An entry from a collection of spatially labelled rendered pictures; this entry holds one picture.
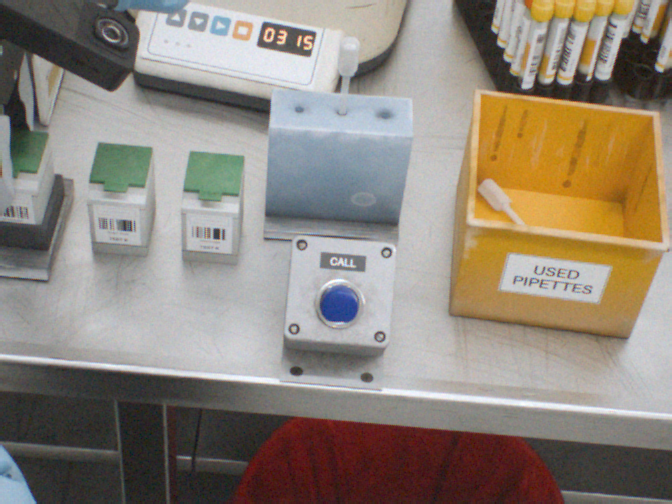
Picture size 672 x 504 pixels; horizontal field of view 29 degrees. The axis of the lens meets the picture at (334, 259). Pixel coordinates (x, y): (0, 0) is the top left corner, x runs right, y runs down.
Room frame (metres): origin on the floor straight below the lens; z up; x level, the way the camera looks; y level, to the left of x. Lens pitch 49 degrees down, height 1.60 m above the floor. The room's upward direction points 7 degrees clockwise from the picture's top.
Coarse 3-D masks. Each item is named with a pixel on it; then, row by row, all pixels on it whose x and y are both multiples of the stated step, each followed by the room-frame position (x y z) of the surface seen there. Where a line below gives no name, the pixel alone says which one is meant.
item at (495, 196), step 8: (480, 184) 0.71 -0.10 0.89; (488, 184) 0.71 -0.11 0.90; (496, 184) 0.71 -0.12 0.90; (480, 192) 0.70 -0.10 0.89; (488, 192) 0.70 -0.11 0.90; (496, 192) 0.70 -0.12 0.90; (504, 192) 0.70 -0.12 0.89; (488, 200) 0.70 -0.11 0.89; (496, 200) 0.69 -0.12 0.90; (504, 200) 0.69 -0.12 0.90; (496, 208) 0.69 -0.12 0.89
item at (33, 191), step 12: (48, 144) 0.64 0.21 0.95; (48, 156) 0.64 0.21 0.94; (48, 168) 0.63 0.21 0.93; (24, 180) 0.61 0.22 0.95; (36, 180) 0.61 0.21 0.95; (48, 180) 0.63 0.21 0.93; (24, 192) 0.60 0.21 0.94; (36, 192) 0.60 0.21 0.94; (48, 192) 0.63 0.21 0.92; (12, 204) 0.60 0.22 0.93; (24, 204) 0.60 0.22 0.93; (36, 204) 0.60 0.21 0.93; (12, 216) 0.60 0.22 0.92; (24, 216) 0.60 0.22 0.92; (36, 216) 0.60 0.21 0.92
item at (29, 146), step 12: (12, 132) 0.64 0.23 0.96; (24, 132) 0.64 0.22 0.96; (36, 132) 0.65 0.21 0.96; (12, 144) 0.63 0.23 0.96; (24, 144) 0.63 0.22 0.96; (36, 144) 0.63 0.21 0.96; (12, 156) 0.62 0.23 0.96; (24, 156) 0.62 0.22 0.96; (36, 156) 0.62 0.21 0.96; (12, 168) 0.61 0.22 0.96; (24, 168) 0.61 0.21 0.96; (36, 168) 0.61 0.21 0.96
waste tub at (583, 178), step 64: (512, 128) 0.72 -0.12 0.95; (576, 128) 0.72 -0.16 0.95; (640, 128) 0.72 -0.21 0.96; (512, 192) 0.71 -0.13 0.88; (576, 192) 0.72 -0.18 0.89; (640, 192) 0.68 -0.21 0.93; (512, 256) 0.59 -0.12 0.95; (576, 256) 0.59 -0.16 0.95; (640, 256) 0.59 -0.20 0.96; (512, 320) 0.59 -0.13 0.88; (576, 320) 0.59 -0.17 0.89
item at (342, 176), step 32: (288, 96) 0.69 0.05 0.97; (320, 96) 0.70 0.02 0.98; (352, 96) 0.70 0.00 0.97; (288, 128) 0.66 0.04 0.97; (320, 128) 0.66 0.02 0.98; (352, 128) 0.67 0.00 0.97; (384, 128) 0.67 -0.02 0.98; (288, 160) 0.66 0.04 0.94; (320, 160) 0.66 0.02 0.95; (352, 160) 0.66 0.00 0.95; (384, 160) 0.66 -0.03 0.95; (288, 192) 0.66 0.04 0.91; (320, 192) 0.66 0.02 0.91; (352, 192) 0.66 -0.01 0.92; (384, 192) 0.66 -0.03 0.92; (288, 224) 0.65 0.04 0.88; (320, 224) 0.66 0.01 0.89; (352, 224) 0.66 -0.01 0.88; (384, 224) 0.66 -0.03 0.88
